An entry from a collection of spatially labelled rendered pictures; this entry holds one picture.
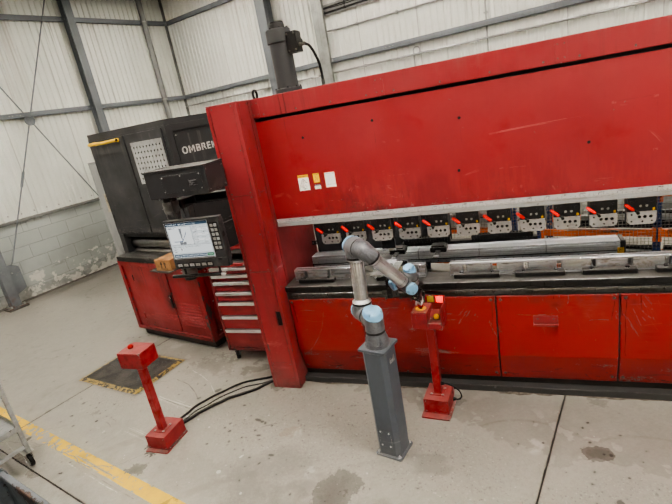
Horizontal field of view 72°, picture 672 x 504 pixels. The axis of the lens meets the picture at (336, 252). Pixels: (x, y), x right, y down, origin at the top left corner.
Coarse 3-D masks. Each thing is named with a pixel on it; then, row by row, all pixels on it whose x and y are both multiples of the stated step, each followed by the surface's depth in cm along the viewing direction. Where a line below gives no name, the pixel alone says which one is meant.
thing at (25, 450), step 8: (0, 384) 326; (0, 392) 326; (8, 408) 330; (0, 416) 356; (0, 424) 349; (8, 424) 347; (16, 424) 335; (0, 432) 339; (8, 432) 331; (16, 432) 335; (0, 440) 327; (24, 440) 339; (24, 448) 340; (8, 456) 331; (24, 456) 345; (32, 456) 346; (0, 464) 327; (32, 464) 345
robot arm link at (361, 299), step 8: (344, 240) 272; (352, 240) 265; (344, 248) 271; (352, 256) 268; (352, 264) 271; (360, 264) 271; (352, 272) 274; (360, 272) 272; (352, 280) 276; (360, 280) 274; (360, 288) 275; (360, 296) 276; (352, 304) 286; (360, 304) 276; (368, 304) 278; (352, 312) 285
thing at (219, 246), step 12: (204, 216) 315; (216, 216) 309; (216, 228) 311; (168, 240) 327; (216, 240) 315; (216, 252) 319; (228, 252) 319; (180, 264) 331; (192, 264) 328; (204, 264) 325; (216, 264) 322; (228, 264) 319
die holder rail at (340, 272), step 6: (294, 270) 371; (300, 270) 369; (306, 270) 367; (312, 270) 366; (318, 270) 364; (324, 270) 362; (336, 270) 359; (342, 270) 357; (348, 270) 355; (300, 276) 371; (306, 276) 373; (312, 276) 368; (318, 276) 366; (324, 276) 364; (330, 276) 367; (336, 276) 361; (342, 276) 359; (348, 276) 357
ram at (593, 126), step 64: (576, 64) 263; (640, 64) 251; (320, 128) 322; (384, 128) 308; (448, 128) 294; (512, 128) 282; (576, 128) 271; (640, 128) 261; (320, 192) 339; (384, 192) 323; (448, 192) 308; (512, 192) 295; (576, 192) 283; (640, 192) 272
